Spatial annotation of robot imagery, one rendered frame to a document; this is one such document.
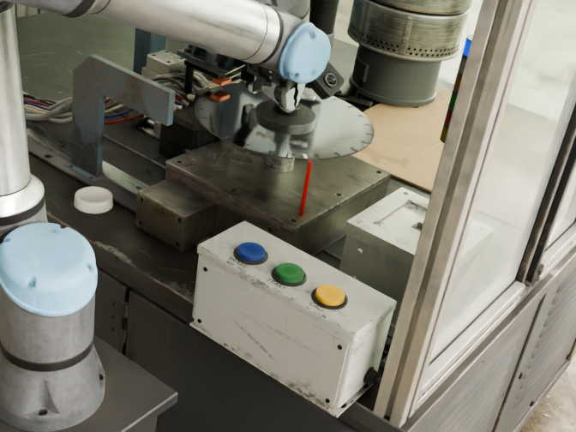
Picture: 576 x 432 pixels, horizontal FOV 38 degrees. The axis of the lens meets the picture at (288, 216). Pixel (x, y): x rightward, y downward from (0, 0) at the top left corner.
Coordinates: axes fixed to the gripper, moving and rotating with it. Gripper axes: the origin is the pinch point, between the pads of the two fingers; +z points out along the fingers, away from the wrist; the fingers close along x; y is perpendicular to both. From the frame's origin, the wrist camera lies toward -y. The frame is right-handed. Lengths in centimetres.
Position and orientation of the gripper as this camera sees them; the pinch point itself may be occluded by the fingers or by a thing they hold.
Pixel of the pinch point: (292, 107)
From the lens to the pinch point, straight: 147.9
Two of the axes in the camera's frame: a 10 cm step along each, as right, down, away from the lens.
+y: -8.2, -5.1, 2.6
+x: -5.7, 7.2, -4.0
